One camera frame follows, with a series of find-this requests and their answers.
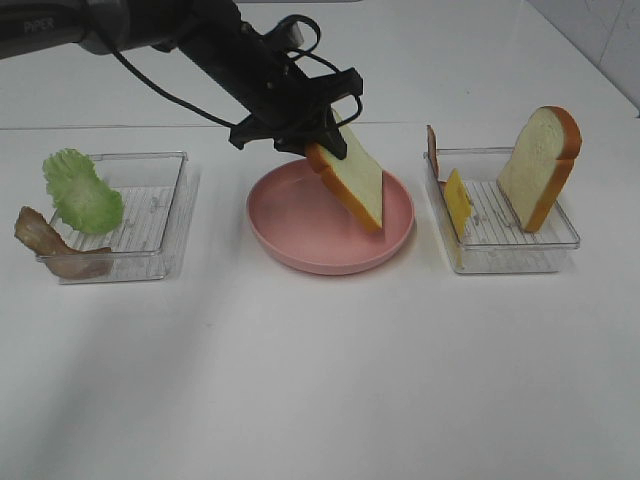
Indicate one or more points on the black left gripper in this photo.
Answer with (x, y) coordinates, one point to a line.
(294, 97)

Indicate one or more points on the bread slice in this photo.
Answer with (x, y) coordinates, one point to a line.
(356, 181)
(540, 164)

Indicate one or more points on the green lettuce leaf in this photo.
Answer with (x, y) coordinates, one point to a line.
(82, 199)

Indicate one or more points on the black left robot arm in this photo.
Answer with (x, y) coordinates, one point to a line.
(109, 27)

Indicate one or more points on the pink round plate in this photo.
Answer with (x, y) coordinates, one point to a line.
(302, 225)

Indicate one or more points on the yellow cheese slice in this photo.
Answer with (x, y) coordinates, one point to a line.
(459, 208)

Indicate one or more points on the clear left plastic tray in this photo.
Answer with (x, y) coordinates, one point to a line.
(158, 191)

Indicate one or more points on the clear plastic tray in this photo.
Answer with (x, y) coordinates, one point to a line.
(494, 243)
(158, 191)

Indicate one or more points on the clear right plastic tray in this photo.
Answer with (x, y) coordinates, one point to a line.
(494, 243)

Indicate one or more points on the upright bread slice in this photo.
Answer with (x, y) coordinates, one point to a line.
(540, 164)

